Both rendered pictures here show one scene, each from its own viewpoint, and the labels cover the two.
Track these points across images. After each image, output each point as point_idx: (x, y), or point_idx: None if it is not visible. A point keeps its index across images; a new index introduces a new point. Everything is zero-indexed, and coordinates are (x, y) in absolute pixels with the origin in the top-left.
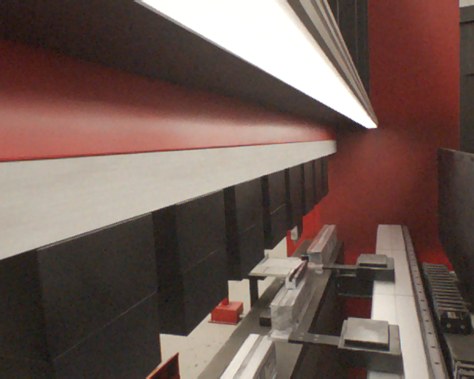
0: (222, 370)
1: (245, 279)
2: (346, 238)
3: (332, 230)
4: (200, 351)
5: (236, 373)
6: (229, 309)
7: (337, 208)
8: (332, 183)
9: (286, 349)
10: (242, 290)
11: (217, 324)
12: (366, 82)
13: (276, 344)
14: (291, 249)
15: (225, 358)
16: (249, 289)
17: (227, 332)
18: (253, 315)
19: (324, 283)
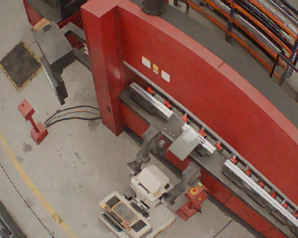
0: (223, 172)
1: (1, 102)
2: (133, 79)
3: (143, 89)
4: (64, 161)
5: (236, 171)
6: (43, 132)
7: (130, 74)
8: (128, 69)
9: (217, 155)
10: (14, 111)
11: (42, 142)
12: None
13: (214, 156)
14: (113, 102)
15: (214, 170)
16: (15, 106)
17: (53, 141)
18: (194, 155)
19: (182, 122)
